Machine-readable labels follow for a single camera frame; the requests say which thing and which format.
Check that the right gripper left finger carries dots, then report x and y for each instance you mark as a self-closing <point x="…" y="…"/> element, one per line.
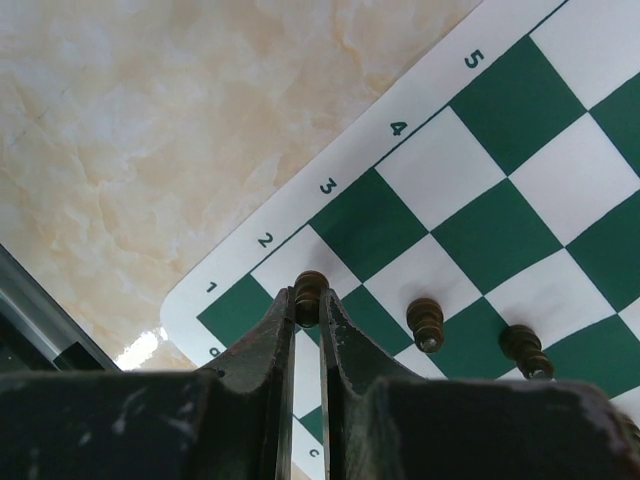
<point x="230" y="419"/>

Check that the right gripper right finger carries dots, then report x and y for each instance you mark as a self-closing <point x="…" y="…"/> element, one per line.
<point x="383" y="421"/>

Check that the dark pawn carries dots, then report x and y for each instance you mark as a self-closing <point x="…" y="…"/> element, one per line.
<point x="308" y="288"/>
<point x="520" y="344"/>
<point x="425" y="319"/>

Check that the green white chess board mat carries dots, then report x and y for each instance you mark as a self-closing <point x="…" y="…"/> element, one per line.
<point x="499" y="177"/>

